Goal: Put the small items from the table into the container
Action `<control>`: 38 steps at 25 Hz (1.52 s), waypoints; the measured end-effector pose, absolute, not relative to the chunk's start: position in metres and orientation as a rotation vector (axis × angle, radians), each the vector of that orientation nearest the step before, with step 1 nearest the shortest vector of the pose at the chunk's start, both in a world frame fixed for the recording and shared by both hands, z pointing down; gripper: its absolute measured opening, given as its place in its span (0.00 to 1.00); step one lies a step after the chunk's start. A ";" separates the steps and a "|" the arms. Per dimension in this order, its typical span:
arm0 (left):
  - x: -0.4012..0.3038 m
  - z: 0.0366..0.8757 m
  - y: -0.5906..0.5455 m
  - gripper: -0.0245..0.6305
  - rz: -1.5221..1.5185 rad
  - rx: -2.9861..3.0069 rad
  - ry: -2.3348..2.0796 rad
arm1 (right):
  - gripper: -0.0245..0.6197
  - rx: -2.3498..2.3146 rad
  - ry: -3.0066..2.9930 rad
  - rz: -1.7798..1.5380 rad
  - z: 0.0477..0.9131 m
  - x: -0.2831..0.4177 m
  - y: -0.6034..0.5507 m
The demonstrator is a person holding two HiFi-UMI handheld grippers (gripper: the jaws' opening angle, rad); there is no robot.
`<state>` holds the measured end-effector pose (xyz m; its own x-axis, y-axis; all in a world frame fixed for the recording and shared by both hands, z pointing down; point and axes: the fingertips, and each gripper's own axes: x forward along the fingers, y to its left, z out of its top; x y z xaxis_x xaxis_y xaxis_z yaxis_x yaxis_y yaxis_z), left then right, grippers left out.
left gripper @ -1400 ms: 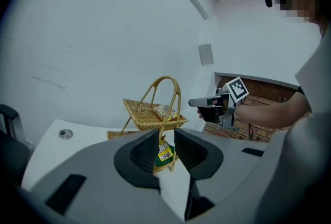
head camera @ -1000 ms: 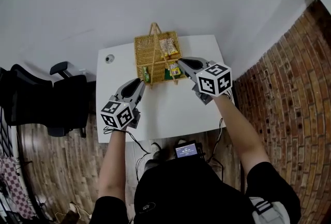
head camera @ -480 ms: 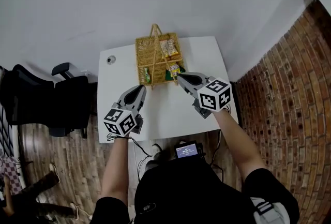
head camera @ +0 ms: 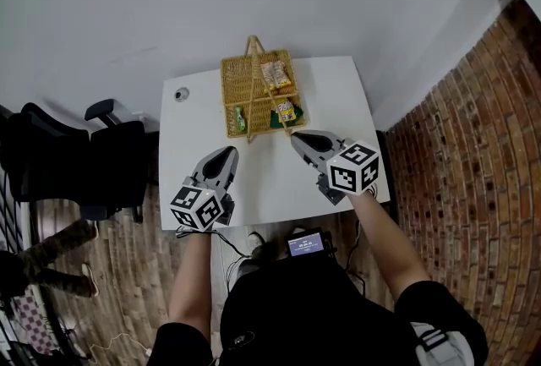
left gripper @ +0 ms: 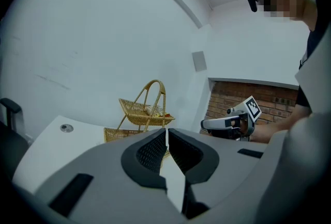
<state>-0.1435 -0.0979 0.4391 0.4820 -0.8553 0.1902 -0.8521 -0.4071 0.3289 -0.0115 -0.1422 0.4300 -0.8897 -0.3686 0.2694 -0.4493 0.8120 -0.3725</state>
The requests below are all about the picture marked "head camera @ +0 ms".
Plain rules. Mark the person's black shirt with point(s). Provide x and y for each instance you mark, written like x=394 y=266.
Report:
x=304 y=318

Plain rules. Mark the grey white shoulder bag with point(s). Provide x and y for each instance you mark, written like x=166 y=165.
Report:
x=446 y=349

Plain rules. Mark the orange-ended peanut snack packet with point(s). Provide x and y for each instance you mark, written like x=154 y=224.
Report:
x=274 y=74

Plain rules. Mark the purple white checkered cloth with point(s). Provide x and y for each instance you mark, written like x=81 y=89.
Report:
x=34 y=326

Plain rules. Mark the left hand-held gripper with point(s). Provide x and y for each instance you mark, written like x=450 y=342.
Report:
x=196 y=208

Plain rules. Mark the wicker basket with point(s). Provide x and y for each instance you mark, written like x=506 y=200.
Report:
x=236 y=77

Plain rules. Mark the person's right forearm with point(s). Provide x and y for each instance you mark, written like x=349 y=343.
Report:
x=384 y=246

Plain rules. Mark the black metal railing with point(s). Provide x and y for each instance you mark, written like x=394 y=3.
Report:
x=8 y=212

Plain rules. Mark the person's left shoe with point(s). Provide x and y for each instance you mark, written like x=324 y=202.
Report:
x=256 y=244

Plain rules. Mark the person's left forearm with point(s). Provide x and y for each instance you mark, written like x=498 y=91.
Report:
x=190 y=284

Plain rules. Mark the yellow green snack bag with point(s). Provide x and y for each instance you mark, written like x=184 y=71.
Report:
x=286 y=110

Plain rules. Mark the black office chair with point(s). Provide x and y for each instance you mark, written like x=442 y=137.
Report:
x=84 y=161

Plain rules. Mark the small black screen device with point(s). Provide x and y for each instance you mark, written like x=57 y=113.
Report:
x=305 y=245

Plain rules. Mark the small green snack packet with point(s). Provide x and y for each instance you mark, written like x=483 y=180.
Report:
x=240 y=119

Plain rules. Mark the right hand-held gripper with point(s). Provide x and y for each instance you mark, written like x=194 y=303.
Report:
x=353 y=170

